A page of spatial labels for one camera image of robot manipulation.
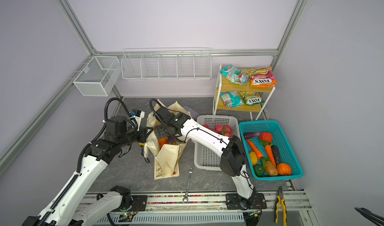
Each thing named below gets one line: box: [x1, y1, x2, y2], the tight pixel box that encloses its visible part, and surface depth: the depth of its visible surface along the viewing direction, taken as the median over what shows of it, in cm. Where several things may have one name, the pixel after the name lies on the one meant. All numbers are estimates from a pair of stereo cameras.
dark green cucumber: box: [271, 145, 281, 167], surface depth 88 cm
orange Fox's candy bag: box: [248, 66, 278, 88], surface depth 81 cm
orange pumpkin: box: [277, 163, 292, 176], surface depth 79 cm
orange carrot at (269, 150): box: [265, 144, 277, 168], surface depth 91 cm
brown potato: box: [265, 161, 279, 176], surface depth 81 cm
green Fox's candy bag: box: [239, 91, 265, 106], surface depth 96 cm
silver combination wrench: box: [182, 167, 194, 203], surface depth 79 cm
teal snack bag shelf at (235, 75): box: [220, 64, 250, 86], surface depth 84 cm
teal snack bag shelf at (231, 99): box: [219, 90, 244, 109], surface depth 95 cm
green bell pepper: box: [253, 164, 265, 178], surface depth 81 cm
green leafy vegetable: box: [260, 157, 270, 167], surface depth 86 cm
